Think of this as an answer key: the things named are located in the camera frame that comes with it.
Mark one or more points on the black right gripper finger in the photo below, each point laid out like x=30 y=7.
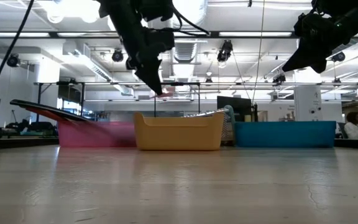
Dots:
x=309 y=57

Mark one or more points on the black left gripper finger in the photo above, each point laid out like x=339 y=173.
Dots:
x=151 y=73

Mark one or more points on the black solid serving spoon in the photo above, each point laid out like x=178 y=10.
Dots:
x=42 y=107

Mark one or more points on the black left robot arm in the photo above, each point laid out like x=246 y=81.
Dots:
x=120 y=9

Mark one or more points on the black ceiling spotlight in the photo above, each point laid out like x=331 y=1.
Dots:
x=13 y=61
x=279 y=79
x=225 y=49
x=117 y=56
x=339 y=57

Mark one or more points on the white column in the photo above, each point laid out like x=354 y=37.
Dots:
x=306 y=102

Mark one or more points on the black overhead rig beam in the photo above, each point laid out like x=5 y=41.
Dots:
x=214 y=34

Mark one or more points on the yellow plastic bin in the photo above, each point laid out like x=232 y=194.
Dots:
x=179 y=135

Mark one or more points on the teal plastic bin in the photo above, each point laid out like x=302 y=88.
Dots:
x=284 y=134

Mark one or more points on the pink plastic bin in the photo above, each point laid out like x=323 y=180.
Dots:
x=98 y=135

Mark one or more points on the black monitor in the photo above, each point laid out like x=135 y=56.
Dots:
x=242 y=107

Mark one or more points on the person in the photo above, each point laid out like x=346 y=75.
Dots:
x=354 y=129

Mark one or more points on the dark background equipment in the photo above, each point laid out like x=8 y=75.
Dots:
x=39 y=127

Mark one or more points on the silver ventilation duct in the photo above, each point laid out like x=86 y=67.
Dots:
x=186 y=51

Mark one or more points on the black background rig frame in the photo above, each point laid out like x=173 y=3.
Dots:
x=39 y=102

